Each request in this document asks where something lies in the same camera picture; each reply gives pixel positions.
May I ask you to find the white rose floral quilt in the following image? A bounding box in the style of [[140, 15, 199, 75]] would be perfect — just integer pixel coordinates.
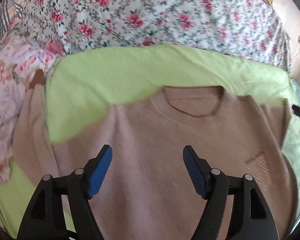
[[17, 0, 291, 72]]

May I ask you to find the pastel peony floral pillow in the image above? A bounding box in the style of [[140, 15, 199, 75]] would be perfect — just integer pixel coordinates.
[[0, 36, 64, 184]]

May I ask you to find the light green bed sheet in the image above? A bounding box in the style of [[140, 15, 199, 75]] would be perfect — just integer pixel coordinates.
[[0, 45, 300, 238]]

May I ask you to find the beige knit sweater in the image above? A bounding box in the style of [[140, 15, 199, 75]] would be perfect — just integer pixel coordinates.
[[12, 85, 298, 239]]

